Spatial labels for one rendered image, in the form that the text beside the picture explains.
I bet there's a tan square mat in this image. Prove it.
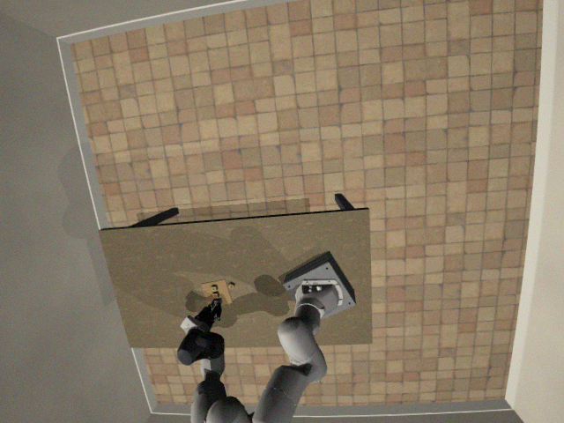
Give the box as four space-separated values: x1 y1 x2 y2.
201 279 233 305

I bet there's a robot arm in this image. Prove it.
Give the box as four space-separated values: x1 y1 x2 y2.
177 279 344 423

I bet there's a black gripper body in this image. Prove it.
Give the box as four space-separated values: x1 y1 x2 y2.
197 315 215 329

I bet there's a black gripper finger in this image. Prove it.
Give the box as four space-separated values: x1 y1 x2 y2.
194 299 215 319
207 298 222 321

